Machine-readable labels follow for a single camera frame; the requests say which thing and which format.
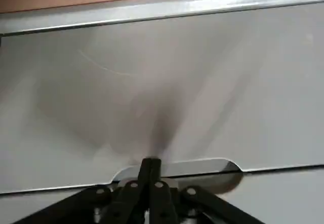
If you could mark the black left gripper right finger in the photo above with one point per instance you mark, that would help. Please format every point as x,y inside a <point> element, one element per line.
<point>162,201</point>

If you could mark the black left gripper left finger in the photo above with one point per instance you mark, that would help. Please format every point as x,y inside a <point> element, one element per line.
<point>126,198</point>

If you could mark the wooden drawer grey front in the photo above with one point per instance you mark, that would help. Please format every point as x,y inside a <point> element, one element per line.
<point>177,82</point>

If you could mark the grey metal cabinet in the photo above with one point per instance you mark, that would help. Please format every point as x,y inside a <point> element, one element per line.
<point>152,11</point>

